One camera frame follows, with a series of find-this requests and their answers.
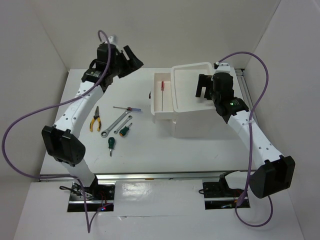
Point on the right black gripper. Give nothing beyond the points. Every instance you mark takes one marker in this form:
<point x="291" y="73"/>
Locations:
<point x="204" y="80"/>

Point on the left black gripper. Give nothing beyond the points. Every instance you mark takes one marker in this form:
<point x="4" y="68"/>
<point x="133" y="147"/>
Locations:
<point x="131" y="65"/>

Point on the red handled long screwdriver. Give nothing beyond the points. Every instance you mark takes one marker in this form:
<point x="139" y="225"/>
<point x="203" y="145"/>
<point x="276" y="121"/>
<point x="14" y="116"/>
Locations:
<point x="162" y="95"/>

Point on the blue red handled screwdriver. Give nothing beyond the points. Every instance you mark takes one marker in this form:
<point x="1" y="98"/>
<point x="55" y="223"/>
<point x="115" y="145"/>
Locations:
<point x="132" y="109"/>

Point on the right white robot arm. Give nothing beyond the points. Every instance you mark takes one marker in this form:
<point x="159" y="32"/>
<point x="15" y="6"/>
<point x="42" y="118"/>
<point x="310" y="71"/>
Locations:
<point x="274" y="171"/>

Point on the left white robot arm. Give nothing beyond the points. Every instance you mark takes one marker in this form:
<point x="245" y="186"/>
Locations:
<point x="62" y="139"/>

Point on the white drawer cabinet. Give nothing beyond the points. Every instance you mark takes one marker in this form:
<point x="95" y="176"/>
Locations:
<point x="194" y="117"/>

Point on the small silver ratchet wrench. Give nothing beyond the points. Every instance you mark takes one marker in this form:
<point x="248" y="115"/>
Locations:
<point x="123" y="124"/>

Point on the yellow black pliers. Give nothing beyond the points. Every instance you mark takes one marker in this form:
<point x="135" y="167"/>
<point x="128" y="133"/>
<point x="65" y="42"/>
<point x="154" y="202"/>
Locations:
<point x="96" y="118"/>

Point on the green orange stubby screwdriver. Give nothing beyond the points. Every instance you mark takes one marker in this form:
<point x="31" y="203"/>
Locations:
<point x="123" y="132"/>

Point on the large silver ratchet wrench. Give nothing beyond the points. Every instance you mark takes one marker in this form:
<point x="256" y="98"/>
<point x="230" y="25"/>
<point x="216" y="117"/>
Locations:
<point x="106" y="132"/>

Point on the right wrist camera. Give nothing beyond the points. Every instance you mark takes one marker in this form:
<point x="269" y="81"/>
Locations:
<point x="221" y="67"/>

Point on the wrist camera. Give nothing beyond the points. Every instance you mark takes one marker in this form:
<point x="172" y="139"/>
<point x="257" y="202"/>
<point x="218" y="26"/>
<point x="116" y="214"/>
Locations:
<point x="221" y="67"/>
<point x="113" y="39"/>

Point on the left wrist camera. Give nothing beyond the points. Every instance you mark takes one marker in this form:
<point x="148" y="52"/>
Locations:
<point x="113" y="39"/>

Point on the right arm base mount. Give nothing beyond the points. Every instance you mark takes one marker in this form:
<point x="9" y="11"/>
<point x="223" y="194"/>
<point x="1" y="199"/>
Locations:
<point x="218" y="195"/>

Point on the front aluminium rail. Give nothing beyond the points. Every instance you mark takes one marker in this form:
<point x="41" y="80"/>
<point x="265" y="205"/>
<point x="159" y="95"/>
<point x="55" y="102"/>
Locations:
<point x="109" y="177"/>

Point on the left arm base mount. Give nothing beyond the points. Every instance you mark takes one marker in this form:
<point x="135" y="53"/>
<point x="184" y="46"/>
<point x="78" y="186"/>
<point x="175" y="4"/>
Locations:
<point x="104" y="198"/>

